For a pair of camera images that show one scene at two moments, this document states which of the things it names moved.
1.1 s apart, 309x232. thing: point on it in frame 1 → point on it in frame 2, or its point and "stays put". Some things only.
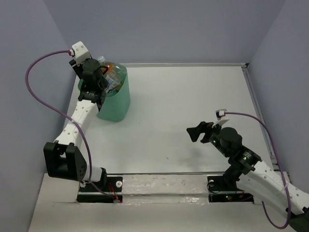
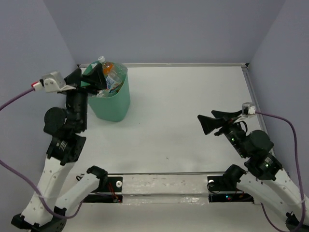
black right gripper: x=203 y=126 → x=208 y=123
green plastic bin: x=115 y=107 stays put
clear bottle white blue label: x=114 y=77 stays put
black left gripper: x=76 y=68 → x=95 y=77
